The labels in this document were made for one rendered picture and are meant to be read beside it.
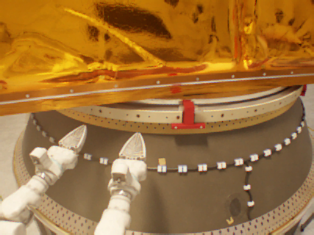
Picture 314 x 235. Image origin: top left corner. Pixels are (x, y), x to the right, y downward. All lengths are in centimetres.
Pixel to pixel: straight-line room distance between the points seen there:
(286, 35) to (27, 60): 95
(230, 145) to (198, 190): 23
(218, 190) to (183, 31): 64
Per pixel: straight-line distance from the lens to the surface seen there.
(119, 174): 64
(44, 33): 81
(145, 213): 107
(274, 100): 113
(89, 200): 115
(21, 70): 86
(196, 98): 96
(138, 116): 94
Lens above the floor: 213
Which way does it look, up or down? 28 degrees down
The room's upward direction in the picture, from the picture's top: straight up
